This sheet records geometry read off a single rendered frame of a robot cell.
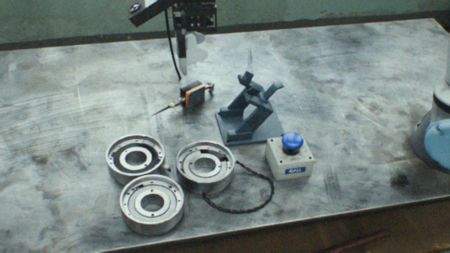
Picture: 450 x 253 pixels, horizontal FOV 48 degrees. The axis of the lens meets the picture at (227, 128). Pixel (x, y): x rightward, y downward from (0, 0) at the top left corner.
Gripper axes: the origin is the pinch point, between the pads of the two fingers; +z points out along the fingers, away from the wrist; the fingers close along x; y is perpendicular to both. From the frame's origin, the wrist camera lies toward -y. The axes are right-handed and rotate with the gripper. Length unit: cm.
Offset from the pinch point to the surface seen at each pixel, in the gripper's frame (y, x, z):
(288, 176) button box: 17.5, -25.2, 10.2
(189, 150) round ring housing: -0.3, -18.8, 7.0
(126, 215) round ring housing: -11.5, -33.9, 6.2
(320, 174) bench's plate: 23.9, -24.2, 11.5
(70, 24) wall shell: -46, 138, 61
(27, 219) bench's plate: -28.4, -29.7, 9.2
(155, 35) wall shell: -6, 142, 72
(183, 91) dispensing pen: 0.0, -2.6, 5.2
